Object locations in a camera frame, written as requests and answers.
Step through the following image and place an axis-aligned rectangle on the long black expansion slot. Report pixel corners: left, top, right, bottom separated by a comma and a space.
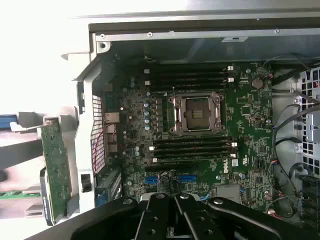
145, 166, 212, 174

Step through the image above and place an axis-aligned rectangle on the green motherboard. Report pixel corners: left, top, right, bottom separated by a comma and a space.
99, 59, 274, 216

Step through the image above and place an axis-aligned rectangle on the metal disk bay cage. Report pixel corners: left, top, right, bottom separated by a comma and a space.
297, 66, 320, 176

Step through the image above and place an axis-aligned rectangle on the red black twisted wire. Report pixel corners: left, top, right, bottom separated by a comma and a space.
91, 123, 126, 173

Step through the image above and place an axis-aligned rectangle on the blue expansion slot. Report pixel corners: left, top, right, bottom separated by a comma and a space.
145, 174, 198, 185

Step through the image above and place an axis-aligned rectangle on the metal CPU socket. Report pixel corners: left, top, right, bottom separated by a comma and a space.
167, 91, 227, 137

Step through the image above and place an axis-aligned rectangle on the hard disk with blue rails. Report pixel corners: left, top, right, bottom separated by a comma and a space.
0, 114, 20, 132

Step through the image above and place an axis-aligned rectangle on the silver chipset heat sink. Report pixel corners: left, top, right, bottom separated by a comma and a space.
216, 185, 241, 204

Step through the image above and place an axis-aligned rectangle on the black open PC case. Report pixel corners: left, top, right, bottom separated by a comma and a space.
61, 7, 320, 240

